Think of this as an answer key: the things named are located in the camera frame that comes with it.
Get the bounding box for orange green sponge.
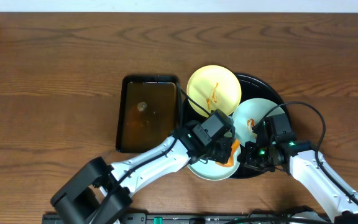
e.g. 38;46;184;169
216;139;241;167

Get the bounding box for light blue plate front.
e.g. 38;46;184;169
187;145;241;180

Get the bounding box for light blue plate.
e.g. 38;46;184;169
232;98;277;146
187;145;241;180

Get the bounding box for yellow plate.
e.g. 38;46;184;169
186;65;242;115

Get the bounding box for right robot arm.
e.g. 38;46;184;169
237;141;358;223

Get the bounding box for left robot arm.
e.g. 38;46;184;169
50;136;191;224

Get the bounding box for black rectangular water tray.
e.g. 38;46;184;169
116;75;179;153

